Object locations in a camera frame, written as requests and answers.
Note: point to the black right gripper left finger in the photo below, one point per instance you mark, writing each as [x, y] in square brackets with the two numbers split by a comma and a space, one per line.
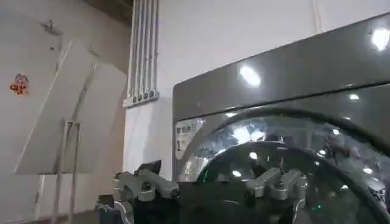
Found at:
[146, 182]

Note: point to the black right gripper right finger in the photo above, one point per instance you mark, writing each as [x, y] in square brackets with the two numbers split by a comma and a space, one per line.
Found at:
[274, 184]

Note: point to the round glass dryer door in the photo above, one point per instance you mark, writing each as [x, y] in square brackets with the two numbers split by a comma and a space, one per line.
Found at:
[304, 164]

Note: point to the white label sticker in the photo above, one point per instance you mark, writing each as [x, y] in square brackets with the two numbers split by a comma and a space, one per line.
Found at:
[185, 137]

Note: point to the grey dryer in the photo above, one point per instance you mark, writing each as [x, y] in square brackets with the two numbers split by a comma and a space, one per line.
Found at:
[289, 76]

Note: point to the white leaning panel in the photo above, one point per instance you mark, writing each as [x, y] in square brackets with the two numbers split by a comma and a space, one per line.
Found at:
[61, 100]

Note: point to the white pipe bundle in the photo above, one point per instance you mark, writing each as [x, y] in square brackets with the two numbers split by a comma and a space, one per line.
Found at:
[143, 51]

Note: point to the red sticker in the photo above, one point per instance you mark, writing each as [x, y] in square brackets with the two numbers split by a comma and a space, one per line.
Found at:
[19, 85]

